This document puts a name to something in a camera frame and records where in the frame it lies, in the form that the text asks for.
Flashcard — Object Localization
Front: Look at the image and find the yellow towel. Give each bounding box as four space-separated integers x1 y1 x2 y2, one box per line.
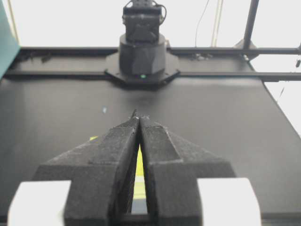
85 131 144 204

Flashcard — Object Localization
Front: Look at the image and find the thin black hanging cable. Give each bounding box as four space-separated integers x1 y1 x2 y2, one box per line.
194 0 211 48

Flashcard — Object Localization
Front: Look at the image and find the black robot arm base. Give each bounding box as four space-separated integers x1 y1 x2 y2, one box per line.
105 0 180 86

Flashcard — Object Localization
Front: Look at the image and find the black metal frame rail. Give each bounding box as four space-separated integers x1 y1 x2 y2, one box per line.
4 47 301 84

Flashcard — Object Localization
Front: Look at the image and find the black vertical frame post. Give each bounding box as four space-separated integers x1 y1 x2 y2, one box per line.
243 0 259 49

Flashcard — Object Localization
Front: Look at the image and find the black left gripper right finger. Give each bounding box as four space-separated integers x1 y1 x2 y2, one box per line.
139 115 261 226

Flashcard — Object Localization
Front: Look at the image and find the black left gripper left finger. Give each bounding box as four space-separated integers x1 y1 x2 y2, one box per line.
7 109 141 226

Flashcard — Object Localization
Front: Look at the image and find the teal panel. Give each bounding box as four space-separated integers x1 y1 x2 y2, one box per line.
0 1 20 79

